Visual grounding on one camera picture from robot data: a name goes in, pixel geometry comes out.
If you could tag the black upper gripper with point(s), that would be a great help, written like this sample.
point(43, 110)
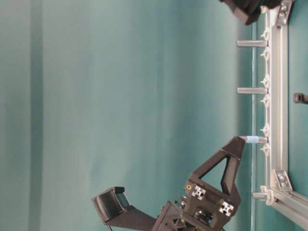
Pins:
point(248, 11)

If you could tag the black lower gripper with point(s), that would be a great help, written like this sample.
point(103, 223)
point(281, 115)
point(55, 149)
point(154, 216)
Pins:
point(205, 208)

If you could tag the silver post with blue band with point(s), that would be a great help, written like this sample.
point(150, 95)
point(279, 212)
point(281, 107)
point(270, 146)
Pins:
point(254, 139)

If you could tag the top silver standoff post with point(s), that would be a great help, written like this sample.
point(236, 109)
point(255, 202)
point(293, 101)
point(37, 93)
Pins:
point(252, 43)

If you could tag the silver standoff post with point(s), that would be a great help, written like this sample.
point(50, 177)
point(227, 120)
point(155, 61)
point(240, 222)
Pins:
point(252, 90)
point(261, 195)
point(252, 43)

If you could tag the bottom silver standoff post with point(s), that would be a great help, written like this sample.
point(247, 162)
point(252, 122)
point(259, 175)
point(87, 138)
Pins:
point(261, 195)

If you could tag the upper silver standoff post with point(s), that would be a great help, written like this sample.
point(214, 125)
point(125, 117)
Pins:
point(252, 90)

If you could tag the aluminium extrusion frame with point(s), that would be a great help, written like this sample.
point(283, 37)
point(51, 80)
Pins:
point(278, 189)

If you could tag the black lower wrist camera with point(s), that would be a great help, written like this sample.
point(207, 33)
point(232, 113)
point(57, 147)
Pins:
point(115, 210)

